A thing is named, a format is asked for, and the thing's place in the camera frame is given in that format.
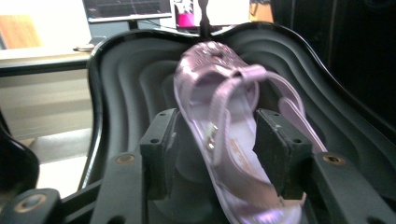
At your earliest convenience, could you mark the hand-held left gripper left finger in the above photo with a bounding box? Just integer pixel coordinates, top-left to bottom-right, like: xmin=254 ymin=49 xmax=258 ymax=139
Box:
xmin=138 ymin=107 xmax=180 ymax=201

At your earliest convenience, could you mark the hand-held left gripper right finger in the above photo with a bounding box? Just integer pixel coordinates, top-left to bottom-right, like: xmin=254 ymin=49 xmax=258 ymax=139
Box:
xmin=252 ymin=107 xmax=314 ymax=201

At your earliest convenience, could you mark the purple glitter sandal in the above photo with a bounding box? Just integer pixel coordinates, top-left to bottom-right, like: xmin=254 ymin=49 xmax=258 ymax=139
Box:
xmin=173 ymin=40 xmax=329 ymax=224

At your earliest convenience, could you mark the red and black shoe rack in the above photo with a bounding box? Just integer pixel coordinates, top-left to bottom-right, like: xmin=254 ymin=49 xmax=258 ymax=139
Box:
xmin=0 ymin=0 xmax=396 ymax=224

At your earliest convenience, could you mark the pink container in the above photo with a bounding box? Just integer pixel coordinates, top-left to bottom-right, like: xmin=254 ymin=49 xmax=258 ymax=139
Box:
xmin=175 ymin=4 xmax=196 ymax=29

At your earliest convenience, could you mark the computer monitor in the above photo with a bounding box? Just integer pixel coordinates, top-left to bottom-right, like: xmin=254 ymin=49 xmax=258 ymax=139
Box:
xmin=81 ymin=0 xmax=174 ymax=31

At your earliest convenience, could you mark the office desk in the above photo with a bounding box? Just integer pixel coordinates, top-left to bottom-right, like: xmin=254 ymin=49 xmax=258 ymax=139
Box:
xmin=0 ymin=46 xmax=94 ymax=78

